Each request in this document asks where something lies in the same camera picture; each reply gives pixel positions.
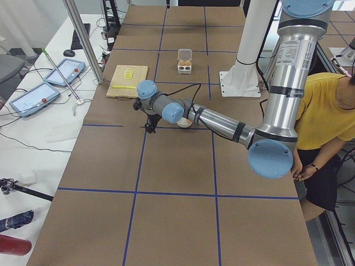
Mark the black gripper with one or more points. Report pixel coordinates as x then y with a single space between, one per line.
153 117

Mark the clear plastic egg carton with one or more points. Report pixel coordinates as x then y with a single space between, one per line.
184 54

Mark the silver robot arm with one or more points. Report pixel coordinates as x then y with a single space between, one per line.
271 144

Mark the white round bowl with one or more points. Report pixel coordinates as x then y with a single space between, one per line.
182 123

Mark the yellow plastic knife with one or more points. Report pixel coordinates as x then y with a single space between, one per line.
123 87

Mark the wooden cutting board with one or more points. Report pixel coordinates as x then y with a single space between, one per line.
139 74

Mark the brown paper table cover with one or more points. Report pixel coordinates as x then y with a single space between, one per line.
179 196

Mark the blue teach pendant far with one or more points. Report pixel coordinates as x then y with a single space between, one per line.
70 68

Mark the blue teach pendant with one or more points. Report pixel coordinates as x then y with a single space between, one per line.
35 99
70 68

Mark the black computer mouse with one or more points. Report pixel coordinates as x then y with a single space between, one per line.
69 53

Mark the blue teach pendant near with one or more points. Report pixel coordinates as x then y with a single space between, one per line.
35 99

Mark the thin metal rod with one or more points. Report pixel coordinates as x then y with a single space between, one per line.
78 98

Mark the black tripod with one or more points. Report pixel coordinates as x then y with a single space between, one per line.
8 185

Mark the person in yellow shirt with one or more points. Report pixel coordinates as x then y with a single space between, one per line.
324 124

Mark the red cylinder bottle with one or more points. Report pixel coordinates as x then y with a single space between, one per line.
15 246

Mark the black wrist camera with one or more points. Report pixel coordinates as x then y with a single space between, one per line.
137 105

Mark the aluminium frame post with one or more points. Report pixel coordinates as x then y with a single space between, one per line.
75 17

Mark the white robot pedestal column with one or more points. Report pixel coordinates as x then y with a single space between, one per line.
242 80

